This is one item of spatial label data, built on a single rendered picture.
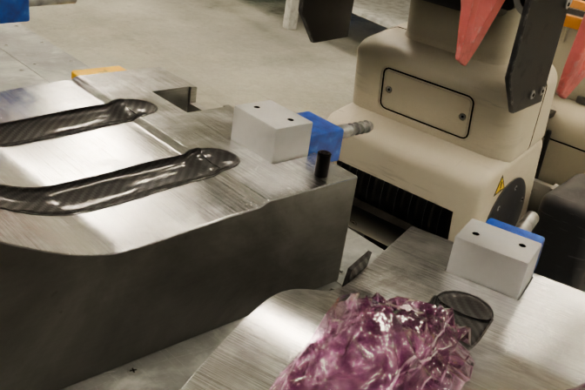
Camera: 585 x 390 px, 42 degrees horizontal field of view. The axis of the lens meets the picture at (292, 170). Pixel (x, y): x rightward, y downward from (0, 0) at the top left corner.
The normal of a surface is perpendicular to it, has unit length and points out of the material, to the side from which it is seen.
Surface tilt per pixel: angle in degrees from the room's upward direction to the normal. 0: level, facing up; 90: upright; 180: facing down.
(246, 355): 13
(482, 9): 43
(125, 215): 2
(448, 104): 98
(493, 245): 0
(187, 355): 0
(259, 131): 90
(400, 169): 98
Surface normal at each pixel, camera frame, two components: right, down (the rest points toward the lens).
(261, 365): 0.02, -0.81
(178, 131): 0.14, -0.90
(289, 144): 0.65, 0.40
